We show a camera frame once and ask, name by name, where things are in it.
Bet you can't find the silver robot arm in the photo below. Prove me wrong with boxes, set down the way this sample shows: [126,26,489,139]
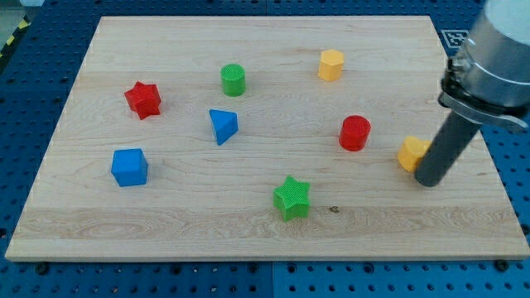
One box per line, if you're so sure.
[438,0,529,132]

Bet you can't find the blue triangle block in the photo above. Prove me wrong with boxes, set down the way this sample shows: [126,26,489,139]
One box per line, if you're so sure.
[209,109,239,146]

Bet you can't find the green star block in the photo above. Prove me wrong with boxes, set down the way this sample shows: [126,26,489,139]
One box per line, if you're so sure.
[273,175,311,222]

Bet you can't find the red star block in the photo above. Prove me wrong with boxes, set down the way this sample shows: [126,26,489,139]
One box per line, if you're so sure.
[124,81,161,120]

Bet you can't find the wooden board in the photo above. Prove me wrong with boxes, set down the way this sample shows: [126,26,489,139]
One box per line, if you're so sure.
[6,16,529,262]

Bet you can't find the green cylinder block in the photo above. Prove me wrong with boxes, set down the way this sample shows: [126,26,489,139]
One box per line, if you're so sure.
[220,64,246,97]

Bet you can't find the red cylinder block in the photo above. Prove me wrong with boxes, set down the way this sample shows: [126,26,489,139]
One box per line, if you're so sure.
[339,115,371,151]

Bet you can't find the yellow hexagon block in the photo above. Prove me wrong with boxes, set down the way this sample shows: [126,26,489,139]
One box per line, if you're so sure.
[318,49,345,81]

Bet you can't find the blue cube block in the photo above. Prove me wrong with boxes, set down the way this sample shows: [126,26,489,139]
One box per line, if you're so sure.
[111,148,148,187]

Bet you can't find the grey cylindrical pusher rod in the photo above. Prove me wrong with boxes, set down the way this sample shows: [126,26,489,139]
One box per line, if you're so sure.
[414,112,481,187]

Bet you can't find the white fiducial marker tag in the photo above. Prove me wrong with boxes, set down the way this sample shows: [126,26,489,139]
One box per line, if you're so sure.
[441,29,469,49]

